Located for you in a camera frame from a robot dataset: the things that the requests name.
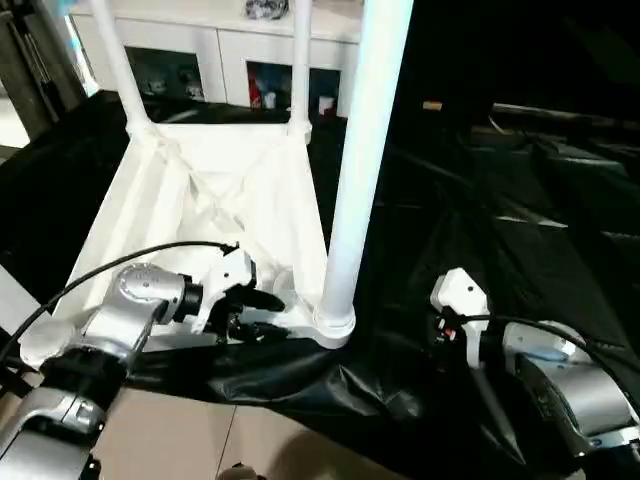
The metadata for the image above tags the black glossy mat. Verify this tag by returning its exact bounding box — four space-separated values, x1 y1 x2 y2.
0 89 640 480

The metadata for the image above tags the white glass door cabinet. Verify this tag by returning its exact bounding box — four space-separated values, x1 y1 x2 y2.
69 0 361 117

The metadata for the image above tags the tangled dark cable bundle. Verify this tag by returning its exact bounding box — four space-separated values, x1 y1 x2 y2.
243 0 290 21

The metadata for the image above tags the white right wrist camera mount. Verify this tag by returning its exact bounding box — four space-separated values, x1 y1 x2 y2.
429 267 490 369

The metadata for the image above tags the black flat monitor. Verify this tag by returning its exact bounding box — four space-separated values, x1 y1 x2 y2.
492 0 640 121

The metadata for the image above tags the white plastic table top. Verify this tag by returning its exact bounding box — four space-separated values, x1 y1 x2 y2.
19 122 357 374

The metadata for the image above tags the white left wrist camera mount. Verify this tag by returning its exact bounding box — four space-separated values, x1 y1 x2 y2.
192 247 259 337

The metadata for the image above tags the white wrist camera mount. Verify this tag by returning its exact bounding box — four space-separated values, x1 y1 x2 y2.
192 247 259 337
429 267 490 369

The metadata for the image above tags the white plastic table leg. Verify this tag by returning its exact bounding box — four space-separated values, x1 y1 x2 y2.
87 0 151 144
313 0 416 326
0 262 41 331
289 0 314 136

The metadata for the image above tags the pale teal translucent object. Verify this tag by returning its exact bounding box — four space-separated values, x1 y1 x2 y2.
54 0 99 96

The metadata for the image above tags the dark brown rounded object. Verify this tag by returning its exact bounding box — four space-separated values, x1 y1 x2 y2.
219 462 264 480

